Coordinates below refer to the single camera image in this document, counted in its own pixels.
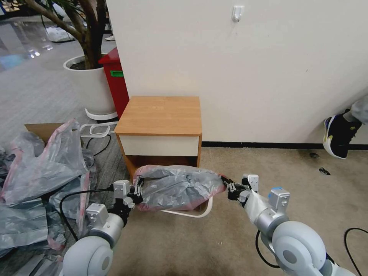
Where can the small dark floor scrap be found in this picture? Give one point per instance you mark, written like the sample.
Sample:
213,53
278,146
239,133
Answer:
325,171

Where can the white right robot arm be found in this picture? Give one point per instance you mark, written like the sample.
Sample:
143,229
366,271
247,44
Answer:
296,247

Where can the small crumpled grey garbage bag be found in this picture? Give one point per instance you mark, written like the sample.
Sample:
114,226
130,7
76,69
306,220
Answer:
77,198

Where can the white plant pot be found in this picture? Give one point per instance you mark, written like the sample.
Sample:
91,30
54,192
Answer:
95,89

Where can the person's black shoe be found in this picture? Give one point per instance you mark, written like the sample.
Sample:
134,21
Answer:
340,135

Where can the wooden bedside table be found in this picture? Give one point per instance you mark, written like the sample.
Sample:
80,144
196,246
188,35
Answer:
161,123

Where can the person's white shoe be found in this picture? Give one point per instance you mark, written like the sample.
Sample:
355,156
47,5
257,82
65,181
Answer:
109,37

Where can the brown cardboard box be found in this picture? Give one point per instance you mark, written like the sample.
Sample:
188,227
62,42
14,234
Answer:
43,130

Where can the large crumpled grey garbage bag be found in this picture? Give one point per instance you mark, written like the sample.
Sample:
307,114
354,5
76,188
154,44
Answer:
43,166

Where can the white background object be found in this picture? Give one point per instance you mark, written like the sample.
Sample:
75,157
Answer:
59,34

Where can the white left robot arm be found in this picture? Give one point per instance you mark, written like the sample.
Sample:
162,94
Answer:
86,256

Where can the potted tree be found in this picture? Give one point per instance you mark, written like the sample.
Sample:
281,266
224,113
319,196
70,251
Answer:
89,31

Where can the grey garbage bag pink rim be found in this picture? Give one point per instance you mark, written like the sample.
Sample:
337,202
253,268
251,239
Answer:
178,187

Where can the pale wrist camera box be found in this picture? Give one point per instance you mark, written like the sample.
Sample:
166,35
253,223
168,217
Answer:
121,189
251,182

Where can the person's leg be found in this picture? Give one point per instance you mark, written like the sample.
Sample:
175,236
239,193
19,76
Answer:
360,110

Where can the flat grey garbage bag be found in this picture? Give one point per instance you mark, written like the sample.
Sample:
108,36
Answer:
23,224

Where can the white wall hook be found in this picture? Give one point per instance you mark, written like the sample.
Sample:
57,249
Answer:
238,13

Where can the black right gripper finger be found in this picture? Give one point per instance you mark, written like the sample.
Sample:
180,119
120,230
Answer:
227,181
231,188

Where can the white trash can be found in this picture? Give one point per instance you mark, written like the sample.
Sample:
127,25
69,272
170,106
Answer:
198,211

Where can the red box green label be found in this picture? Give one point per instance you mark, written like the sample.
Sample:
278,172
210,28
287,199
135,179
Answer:
116,80

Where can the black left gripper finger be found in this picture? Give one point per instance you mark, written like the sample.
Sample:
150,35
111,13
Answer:
140,185
132,193

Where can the black baseboard strip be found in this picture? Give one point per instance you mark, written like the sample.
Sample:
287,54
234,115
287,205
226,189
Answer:
258,144

